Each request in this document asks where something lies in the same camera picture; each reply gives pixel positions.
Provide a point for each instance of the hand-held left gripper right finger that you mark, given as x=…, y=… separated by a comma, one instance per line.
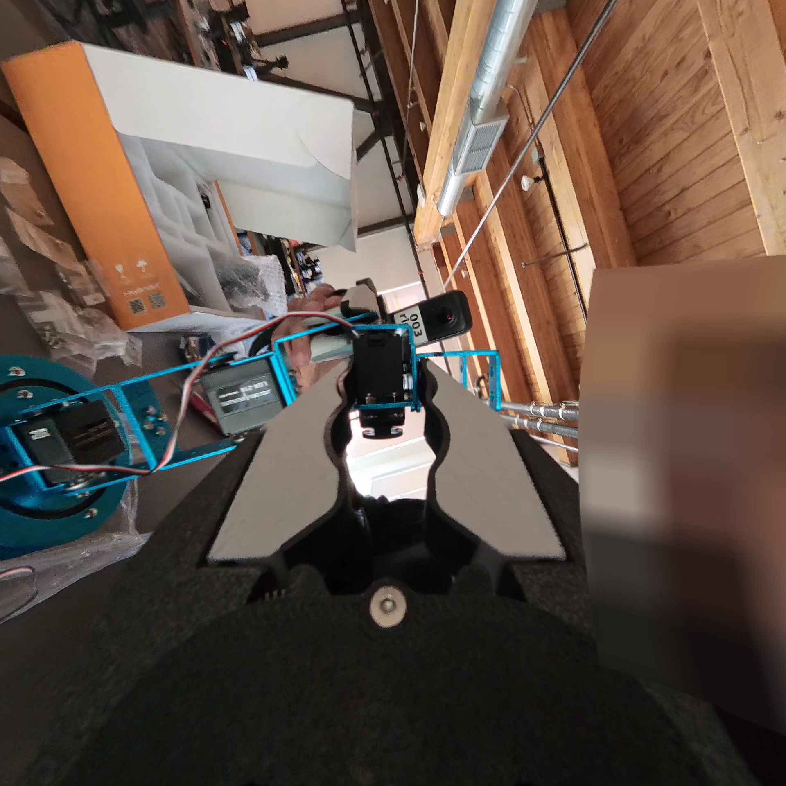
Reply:
x=497, y=491

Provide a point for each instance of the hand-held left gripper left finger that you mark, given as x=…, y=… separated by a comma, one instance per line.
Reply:
x=276, y=497

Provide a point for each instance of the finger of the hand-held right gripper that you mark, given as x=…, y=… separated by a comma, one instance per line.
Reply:
x=362, y=302
x=331, y=349

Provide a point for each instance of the blue servo bracket assembly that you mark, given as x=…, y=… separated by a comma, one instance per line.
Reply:
x=381, y=368

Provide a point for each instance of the dark grey desk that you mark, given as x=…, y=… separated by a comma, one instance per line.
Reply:
x=156, y=500

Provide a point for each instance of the person's right hand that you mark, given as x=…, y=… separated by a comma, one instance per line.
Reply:
x=307, y=307

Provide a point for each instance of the metal ceiling pipes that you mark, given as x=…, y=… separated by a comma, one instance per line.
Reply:
x=540, y=410

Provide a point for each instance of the bubble wrap bundle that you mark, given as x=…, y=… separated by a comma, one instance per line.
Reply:
x=252, y=282

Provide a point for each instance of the ceiling spotlight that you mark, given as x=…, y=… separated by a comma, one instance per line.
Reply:
x=528, y=182

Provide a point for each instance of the white foam box insert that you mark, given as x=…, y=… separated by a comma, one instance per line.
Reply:
x=184, y=227

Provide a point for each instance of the thin ceiling sprinkler pipe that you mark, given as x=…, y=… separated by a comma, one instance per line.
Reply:
x=541, y=123

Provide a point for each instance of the large clear plastic bag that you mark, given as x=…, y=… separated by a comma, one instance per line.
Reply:
x=73, y=571

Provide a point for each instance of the group of small parts bags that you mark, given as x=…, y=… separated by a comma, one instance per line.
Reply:
x=55, y=295

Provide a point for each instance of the orange and white cardboard box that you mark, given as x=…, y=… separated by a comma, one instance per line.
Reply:
x=80, y=184

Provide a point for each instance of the silver ventilation duct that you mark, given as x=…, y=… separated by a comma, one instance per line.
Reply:
x=491, y=61

